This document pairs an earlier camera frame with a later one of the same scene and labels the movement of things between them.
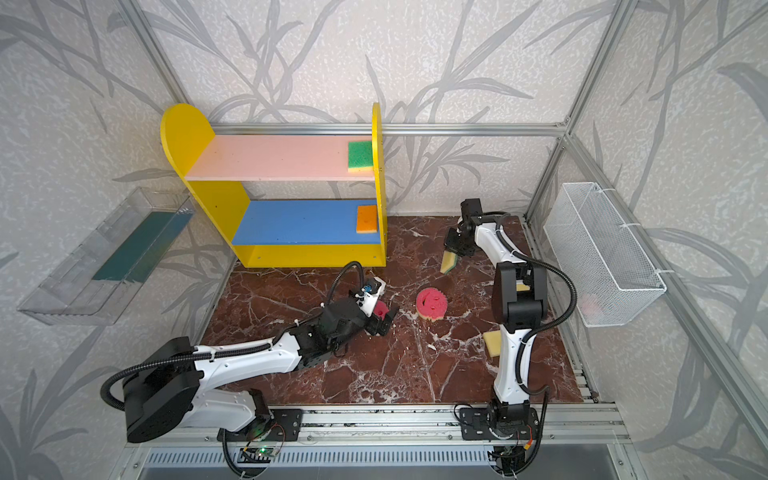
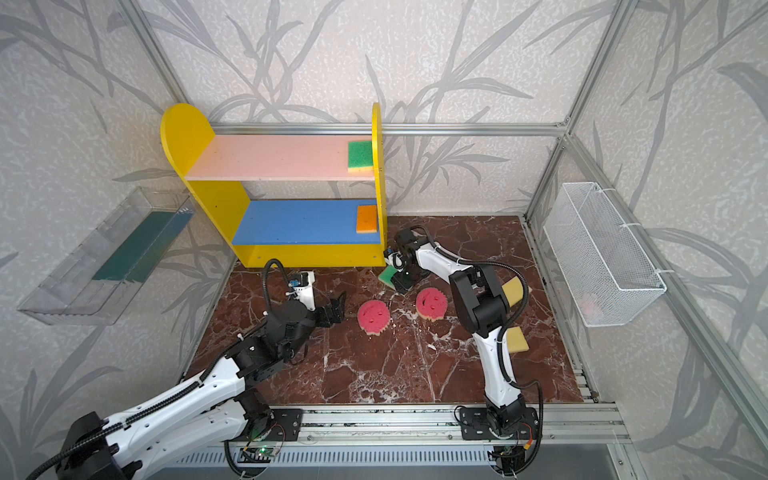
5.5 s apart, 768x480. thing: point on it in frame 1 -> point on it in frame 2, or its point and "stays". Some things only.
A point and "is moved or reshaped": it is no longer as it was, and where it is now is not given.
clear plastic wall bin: x=82 y=284 stays
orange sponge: x=366 y=219 stays
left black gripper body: x=372 y=316 -> x=323 y=312
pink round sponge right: x=431 y=303 stays
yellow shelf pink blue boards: x=278 y=233 stays
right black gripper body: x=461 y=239 -> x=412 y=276
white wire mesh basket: x=609 y=281 stays
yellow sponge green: x=360 y=156 stays
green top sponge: x=449 y=261 is moved or reshaped
